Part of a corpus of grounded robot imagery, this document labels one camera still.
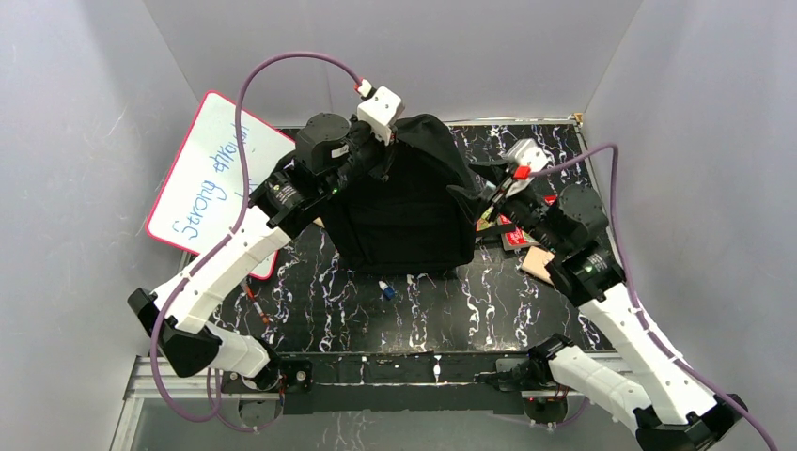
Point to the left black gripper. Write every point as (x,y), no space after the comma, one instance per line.
(368,155)

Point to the black student backpack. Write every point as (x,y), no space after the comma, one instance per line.
(410,222)

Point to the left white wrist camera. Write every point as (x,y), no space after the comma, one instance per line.
(380,112)

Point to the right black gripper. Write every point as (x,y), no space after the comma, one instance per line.
(476,203)

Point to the green treehouse book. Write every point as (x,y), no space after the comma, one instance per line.
(485,221)

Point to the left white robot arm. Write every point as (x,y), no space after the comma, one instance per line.
(176,315)

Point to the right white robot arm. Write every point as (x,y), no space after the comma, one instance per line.
(660,403)

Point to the pink-framed whiteboard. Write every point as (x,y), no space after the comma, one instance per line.
(202,192)

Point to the small blue white bottle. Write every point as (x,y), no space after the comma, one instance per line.
(387,291)

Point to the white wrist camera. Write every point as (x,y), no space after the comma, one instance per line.
(380,112)
(525,157)

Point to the beige snap wallet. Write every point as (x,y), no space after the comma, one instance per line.
(534,264)

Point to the orange marker pen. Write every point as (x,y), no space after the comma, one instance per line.
(251,296)

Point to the red treehouse book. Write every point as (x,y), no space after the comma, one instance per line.
(516,238)

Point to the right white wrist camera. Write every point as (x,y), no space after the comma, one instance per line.
(525,157)

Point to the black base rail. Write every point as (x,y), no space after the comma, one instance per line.
(411,380)

